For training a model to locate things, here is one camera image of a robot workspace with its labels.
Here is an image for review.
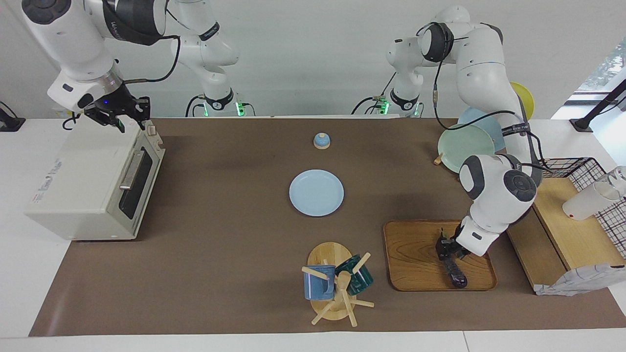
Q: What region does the dark purple eggplant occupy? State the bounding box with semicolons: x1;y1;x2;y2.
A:
440;227;469;289

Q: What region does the glass oven door with handle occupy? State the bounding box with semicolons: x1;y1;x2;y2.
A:
110;139;165;236

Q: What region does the small light blue plate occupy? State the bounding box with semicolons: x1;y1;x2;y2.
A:
289;170;345;217

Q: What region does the white toaster oven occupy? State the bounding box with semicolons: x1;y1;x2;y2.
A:
24;116;166;241

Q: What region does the wooden serving tray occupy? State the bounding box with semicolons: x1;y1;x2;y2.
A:
383;220;498;292

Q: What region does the dark green mug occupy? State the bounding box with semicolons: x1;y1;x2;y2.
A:
335;254;374;296

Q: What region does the pale green plate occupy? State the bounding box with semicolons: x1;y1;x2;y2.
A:
438;124;495;174

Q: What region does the black table clamp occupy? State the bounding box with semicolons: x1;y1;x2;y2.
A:
0;101;26;132

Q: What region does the wooden mug tree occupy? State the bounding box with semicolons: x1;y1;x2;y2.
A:
301;242;375;327

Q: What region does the wooden two-tier shelf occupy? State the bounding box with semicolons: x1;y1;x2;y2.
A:
504;177;626;295

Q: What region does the marble patterned cloth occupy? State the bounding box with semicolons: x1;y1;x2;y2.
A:
534;264;626;297

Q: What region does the large light blue plate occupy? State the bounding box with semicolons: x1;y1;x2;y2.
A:
457;107;505;152

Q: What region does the blue mug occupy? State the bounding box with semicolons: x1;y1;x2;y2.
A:
303;265;336;301

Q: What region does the white cup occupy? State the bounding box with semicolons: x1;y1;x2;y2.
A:
562;182;622;221

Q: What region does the brown table mat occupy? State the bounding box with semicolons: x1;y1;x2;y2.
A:
28;117;626;337

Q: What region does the yellow plate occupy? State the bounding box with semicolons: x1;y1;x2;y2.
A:
510;82;535;121

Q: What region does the clear glass cup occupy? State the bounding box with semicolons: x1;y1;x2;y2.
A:
606;166;626;196

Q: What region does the black angled stand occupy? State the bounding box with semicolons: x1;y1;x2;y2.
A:
570;78;626;132

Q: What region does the bright window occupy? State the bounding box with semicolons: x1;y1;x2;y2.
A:
567;37;626;106

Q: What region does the black base cable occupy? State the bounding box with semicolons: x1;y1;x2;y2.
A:
351;73;396;116
185;95;205;118

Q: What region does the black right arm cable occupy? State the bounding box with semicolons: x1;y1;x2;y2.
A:
121;34;182;85

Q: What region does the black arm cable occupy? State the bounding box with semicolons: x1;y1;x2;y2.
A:
121;34;182;85
416;22;544;171

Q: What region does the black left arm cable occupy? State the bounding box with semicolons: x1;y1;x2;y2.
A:
416;22;544;171

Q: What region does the black wire basket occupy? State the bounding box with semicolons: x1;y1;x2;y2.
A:
538;157;626;260

